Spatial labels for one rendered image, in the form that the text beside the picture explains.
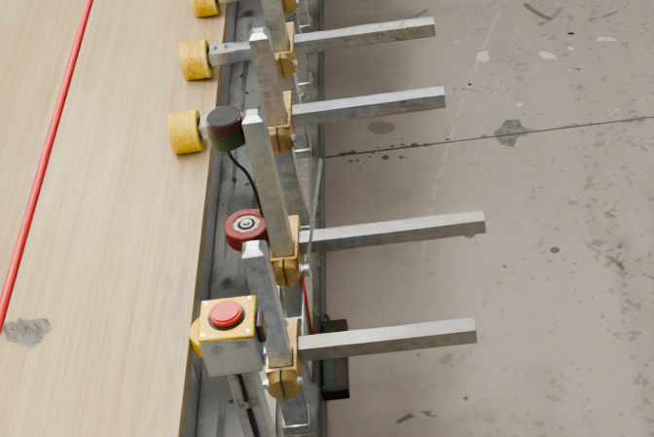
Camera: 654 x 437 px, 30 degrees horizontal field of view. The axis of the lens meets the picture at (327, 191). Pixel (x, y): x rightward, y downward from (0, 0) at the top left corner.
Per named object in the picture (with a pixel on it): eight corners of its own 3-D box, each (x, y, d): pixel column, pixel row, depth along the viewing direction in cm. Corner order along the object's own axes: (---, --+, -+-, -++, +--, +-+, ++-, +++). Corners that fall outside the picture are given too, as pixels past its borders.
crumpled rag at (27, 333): (60, 325, 202) (55, 314, 201) (32, 352, 198) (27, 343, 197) (22, 309, 206) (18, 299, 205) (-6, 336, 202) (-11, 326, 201)
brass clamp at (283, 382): (306, 337, 204) (301, 315, 201) (305, 398, 194) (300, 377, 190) (269, 341, 205) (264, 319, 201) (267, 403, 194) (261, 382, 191)
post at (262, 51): (310, 227, 245) (268, 23, 215) (310, 238, 242) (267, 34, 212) (293, 229, 246) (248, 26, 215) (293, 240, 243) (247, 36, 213)
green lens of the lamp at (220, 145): (247, 127, 200) (244, 116, 199) (245, 149, 195) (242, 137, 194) (211, 130, 200) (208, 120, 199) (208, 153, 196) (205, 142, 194)
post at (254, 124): (309, 314, 226) (263, 104, 196) (309, 328, 223) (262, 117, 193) (291, 316, 226) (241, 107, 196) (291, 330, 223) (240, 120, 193)
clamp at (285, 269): (303, 235, 223) (298, 214, 220) (302, 286, 212) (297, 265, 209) (272, 238, 223) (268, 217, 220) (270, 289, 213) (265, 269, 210)
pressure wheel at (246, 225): (279, 251, 224) (269, 203, 217) (278, 281, 218) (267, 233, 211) (236, 256, 225) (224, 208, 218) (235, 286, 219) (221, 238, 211)
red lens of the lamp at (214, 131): (244, 114, 198) (241, 103, 197) (242, 136, 194) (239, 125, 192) (208, 119, 199) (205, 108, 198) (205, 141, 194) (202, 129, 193)
